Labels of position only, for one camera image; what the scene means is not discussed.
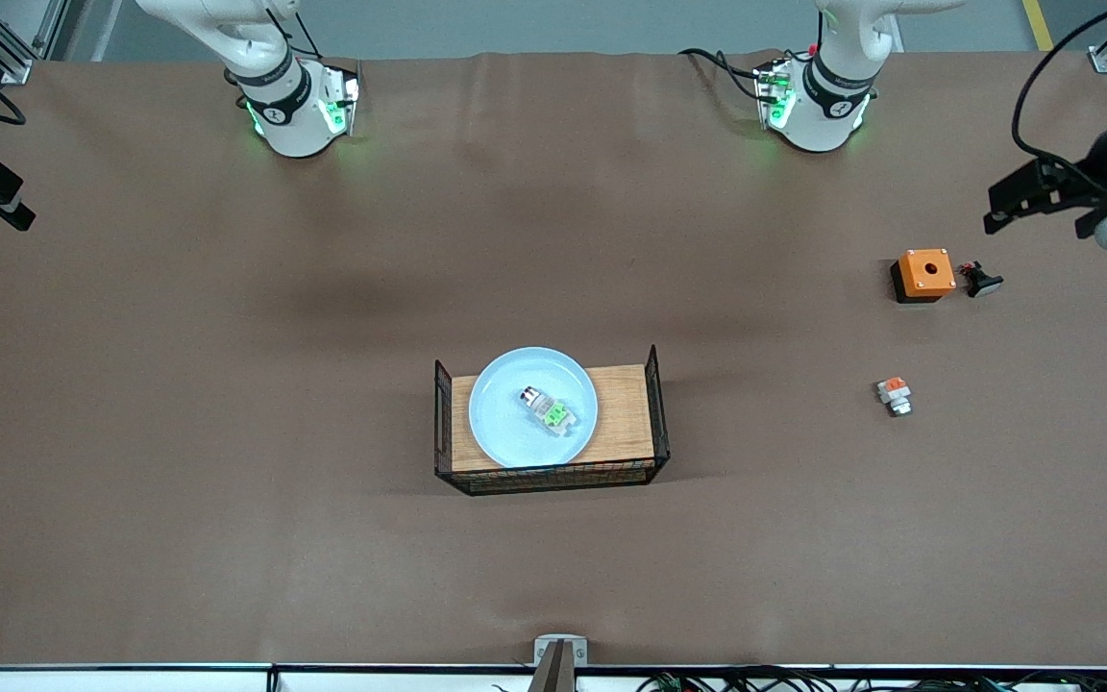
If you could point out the brown table mat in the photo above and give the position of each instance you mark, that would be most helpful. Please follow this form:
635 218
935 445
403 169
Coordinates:
553 240

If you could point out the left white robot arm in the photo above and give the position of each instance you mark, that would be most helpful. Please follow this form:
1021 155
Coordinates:
832 106

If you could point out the orange box with round hole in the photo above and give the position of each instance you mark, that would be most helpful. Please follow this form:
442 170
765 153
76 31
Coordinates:
938 281

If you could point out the light blue plate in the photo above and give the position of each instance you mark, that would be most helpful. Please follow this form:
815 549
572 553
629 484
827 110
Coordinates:
505 423

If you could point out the push button orange block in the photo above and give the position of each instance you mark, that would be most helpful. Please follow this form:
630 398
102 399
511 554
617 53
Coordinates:
897 396

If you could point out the grey aluminium profile bar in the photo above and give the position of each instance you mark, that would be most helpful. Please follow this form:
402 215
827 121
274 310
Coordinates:
555 673

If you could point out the red push button green block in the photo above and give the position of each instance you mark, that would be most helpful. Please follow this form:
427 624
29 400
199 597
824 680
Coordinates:
549 411

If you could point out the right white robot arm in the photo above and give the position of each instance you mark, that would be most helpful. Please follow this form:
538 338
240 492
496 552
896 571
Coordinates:
284 115

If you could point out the black square push button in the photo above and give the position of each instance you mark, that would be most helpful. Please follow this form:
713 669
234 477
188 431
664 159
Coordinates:
984 283

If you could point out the white box with green light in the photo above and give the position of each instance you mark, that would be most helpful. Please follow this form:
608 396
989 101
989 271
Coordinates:
337 106
774 96

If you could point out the white table edge board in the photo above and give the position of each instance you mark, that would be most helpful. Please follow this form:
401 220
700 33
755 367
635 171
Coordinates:
131 680

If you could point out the small green circuit board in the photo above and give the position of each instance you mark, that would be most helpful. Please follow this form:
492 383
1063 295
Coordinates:
671 684

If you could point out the silver aluminium bracket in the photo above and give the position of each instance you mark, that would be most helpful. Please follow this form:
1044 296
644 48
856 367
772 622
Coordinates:
561 646

